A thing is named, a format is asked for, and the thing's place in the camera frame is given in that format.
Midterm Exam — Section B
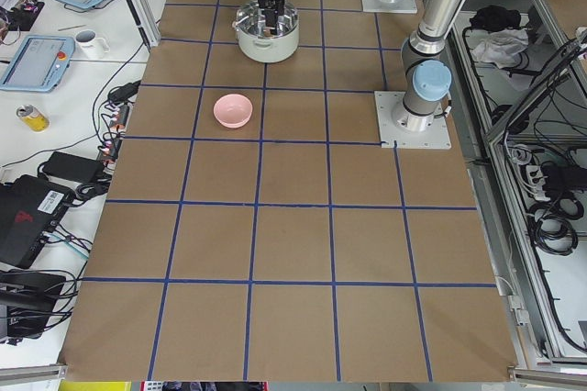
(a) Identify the black flat power supply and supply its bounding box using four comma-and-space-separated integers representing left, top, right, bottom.
38, 151, 105, 184

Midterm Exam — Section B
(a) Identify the yellow drink can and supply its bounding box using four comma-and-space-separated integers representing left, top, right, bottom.
16, 105, 50, 132

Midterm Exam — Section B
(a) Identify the pink bowl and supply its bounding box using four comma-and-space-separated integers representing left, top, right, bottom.
213, 94, 253, 128

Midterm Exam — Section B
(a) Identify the white mug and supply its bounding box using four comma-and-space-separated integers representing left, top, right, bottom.
74, 29, 110, 60

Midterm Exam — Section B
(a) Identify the mint green electric pot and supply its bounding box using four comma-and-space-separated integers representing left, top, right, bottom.
232, 0, 299, 63

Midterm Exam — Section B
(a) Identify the white crumpled cloth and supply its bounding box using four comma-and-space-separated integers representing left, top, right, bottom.
471, 29, 529, 69

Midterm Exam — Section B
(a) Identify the blue teach pendant near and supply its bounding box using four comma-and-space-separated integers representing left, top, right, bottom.
1, 35, 75, 93

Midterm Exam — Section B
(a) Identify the black device bottom left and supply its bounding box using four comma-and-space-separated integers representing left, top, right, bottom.
1, 270, 66, 345

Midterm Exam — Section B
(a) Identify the black crumpled cloth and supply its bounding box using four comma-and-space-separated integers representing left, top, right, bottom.
470, 5, 521, 32

